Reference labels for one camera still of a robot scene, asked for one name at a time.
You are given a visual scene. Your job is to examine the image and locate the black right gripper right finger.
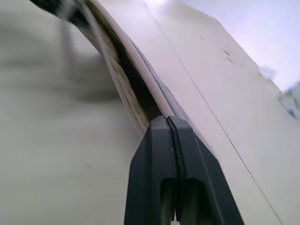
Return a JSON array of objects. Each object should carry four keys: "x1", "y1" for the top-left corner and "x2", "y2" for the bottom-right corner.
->
[{"x1": 167, "y1": 116, "x2": 246, "y2": 225}]

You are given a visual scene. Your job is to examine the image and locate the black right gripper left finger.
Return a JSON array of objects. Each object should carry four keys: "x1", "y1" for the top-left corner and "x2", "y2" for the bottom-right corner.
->
[{"x1": 123, "y1": 114, "x2": 180, "y2": 225}]

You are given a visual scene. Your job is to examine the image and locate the black rounded object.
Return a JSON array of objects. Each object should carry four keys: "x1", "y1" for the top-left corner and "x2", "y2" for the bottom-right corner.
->
[{"x1": 30, "y1": 0, "x2": 91, "y2": 28}]

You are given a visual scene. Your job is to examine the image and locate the blurred teal white object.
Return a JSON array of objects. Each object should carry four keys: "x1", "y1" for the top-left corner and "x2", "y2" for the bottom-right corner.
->
[{"x1": 277, "y1": 80, "x2": 300, "y2": 119}]

